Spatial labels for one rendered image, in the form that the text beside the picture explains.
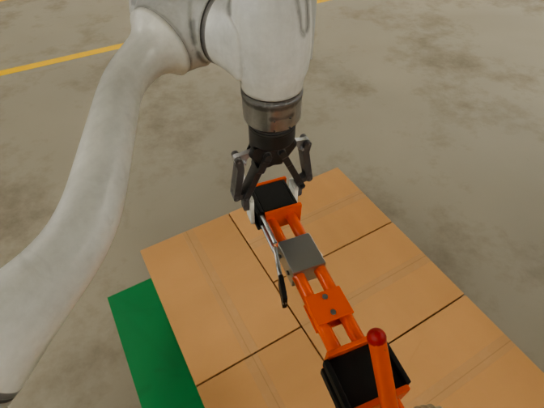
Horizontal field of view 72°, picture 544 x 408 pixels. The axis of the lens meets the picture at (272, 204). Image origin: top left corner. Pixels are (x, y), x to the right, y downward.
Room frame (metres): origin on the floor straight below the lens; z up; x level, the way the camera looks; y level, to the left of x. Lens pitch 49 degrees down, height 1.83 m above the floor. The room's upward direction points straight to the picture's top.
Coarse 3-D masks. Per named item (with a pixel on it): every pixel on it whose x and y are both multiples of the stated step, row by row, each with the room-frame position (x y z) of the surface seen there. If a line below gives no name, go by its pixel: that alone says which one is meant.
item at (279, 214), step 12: (276, 180) 0.54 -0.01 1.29; (264, 192) 0.50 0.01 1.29; (276, 192) 0.50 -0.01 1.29; (288, 192) 0.50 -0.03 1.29; (264, 204) 0.47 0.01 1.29; (276, 204) 0.47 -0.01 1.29; (288, 204) 0.47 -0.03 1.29; (300, 204) 0.47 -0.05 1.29; (276, 216) 0.45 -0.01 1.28; (300, 216) 0.47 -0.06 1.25
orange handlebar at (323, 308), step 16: (272, 224) 0.43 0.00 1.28; (320, 272) 0.33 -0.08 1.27; (304, 288) 0.30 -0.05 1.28; (336, 288) 0.30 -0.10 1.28; (320, 304) 0.27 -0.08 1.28; (336, 304) 0.27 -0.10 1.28; (320, 320) 0.24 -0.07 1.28; (336, 320) 0.26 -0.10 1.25; (352, 320) 0.25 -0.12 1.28; (320, 336) 0.23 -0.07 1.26; (352, 336) 0.22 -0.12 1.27; (400, 400) 0.14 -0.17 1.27
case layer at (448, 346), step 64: (320, 192) 1.20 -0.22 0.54; (192, 256) 0.85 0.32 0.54; (256, 256) 0.85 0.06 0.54; (384, 256) 0.85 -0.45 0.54; (192, 320) 0.58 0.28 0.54; (256, 320) 0.58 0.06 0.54; (384, 320) 0.58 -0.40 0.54; (448, 320) 0.58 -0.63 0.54; (256, 384) 0.36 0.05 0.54; (320, 384) 0.36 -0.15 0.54; (448, 384) 0.36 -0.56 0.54; (512, 384) 0.36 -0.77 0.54
